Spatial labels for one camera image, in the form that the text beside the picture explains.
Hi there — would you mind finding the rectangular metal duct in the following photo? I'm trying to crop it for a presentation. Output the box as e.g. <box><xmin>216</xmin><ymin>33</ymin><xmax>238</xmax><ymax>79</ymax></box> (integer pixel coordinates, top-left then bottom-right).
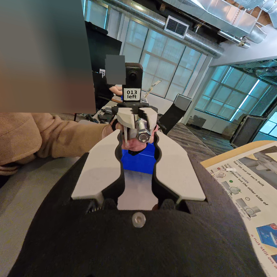
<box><xmin>162</xmin><ymin>0</ymin><xmax>277</xmax><ymax>48</ymax></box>

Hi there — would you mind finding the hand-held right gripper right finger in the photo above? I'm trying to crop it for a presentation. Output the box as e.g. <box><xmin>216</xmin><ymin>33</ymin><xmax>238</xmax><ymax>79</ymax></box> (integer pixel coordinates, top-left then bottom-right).
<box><xmin>151</xmin><ymin>131</ymin><xmax>206</xmax><ymax>210</ymax></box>

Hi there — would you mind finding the round metal duct pipe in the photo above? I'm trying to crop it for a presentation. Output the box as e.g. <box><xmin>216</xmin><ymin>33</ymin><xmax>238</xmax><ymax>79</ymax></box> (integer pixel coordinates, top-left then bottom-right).
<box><xmin>104</xmin><ymin>0</ymin><xmax>224</xmax><ymax>58</ymax></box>

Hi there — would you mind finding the steel hex bolt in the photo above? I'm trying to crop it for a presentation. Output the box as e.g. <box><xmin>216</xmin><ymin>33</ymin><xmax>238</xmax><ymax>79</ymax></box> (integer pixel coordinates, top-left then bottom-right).
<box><xmin>135</xmin><ymin>118</ymin><xmax>150</xmax><ymax>142</ymax></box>

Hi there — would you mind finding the person's left hand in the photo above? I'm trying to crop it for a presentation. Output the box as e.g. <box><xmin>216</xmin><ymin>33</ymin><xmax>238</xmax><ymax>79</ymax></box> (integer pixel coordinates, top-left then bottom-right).
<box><xmin>102</xmin><ymin>120</ymin><xmax>156</xmax><ymax>152</ymax></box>

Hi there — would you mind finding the black tilted stand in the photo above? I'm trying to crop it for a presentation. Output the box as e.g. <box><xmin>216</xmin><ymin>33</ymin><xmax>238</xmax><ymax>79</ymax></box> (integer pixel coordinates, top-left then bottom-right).
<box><xmin>160</xmin><ymin>94</ymin><xmax>193</xmax><ymax>135</ymax></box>

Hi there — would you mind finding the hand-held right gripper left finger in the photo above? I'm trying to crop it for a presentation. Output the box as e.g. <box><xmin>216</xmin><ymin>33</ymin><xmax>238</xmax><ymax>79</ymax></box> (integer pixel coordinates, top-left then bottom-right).
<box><xmin>71</xmin><ymin>129</ymin><xmax>126</xmax><ymax>210</ymax></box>

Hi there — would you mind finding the printed instruction sheet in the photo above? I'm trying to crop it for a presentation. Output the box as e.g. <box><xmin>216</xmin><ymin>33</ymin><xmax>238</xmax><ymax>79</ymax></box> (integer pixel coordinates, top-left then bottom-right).
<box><xmin>206</xmin><ymin>145</ymin><xmax>277</xmax><ymax>277</ymax></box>

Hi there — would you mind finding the blue plastic bin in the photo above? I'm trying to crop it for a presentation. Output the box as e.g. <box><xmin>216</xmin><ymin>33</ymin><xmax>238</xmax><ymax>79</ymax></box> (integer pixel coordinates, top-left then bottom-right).
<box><xmin>121</xmin><ymin>142</ymin><xmax>155</xmax><ymax>175</ymax></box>

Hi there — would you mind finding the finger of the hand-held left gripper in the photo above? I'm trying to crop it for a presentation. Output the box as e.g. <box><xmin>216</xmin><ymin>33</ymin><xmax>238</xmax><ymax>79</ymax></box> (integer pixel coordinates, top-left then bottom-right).
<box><xmin>142</xmin><ymin>107</ymin><xmax>158</xmax><ymax>132</ymax></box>
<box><xmin>116</xmin><ymin>107</ymin><xmax>135</xmax><ymax>131</ymax></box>

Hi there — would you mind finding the black flat panel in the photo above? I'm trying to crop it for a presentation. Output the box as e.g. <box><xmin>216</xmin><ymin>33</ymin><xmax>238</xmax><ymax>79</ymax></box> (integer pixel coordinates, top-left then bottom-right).
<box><xmin>229</xmin><ymin>115</ymin><xmax>268</xmax><ymax>149</ymax></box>

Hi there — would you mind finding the white air vent grille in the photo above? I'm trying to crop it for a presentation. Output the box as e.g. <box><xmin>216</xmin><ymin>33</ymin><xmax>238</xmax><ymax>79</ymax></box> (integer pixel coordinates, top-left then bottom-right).
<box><xmin>164</xmin><ymin>15</ymin><xmax>190</xmax><ymax>39</ymax></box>

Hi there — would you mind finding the large black screen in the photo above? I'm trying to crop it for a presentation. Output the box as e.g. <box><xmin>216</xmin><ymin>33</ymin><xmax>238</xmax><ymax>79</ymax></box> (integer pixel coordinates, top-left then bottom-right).
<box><xmin>85</xmin><ymin>20</ymin><xmax>122</xmax><ymax>73</ymax></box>

